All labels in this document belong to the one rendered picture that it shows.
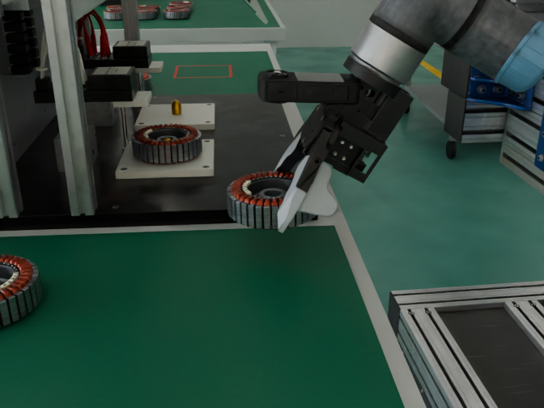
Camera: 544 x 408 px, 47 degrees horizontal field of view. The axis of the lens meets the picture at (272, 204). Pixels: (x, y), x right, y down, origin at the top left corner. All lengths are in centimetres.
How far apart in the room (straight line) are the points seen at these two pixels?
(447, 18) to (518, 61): 9
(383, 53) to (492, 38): 11
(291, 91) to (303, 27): 573
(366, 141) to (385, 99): 5
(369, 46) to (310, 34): 574
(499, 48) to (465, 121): 61
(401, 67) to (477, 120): 64
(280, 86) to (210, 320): 26
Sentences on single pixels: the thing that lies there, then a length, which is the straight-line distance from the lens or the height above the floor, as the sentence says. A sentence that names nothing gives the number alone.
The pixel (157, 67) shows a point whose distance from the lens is 123.
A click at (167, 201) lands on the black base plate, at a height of 77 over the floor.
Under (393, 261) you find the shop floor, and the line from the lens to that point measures 234.
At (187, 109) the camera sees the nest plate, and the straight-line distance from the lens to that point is 130.
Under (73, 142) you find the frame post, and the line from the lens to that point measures 85.
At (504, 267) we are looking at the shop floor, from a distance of 241.
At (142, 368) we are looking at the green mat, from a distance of 62.
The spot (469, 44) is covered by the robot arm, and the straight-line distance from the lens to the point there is 72.
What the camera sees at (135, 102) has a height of 88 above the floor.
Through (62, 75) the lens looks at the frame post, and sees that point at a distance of 83.
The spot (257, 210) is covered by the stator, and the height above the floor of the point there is 83.
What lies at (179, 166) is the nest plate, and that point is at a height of 78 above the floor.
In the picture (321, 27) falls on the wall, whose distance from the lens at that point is 645.
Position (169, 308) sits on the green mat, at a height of 75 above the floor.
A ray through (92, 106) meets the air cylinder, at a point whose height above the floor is 81.
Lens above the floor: 113
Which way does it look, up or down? 24 degrees down
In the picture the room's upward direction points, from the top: straight up
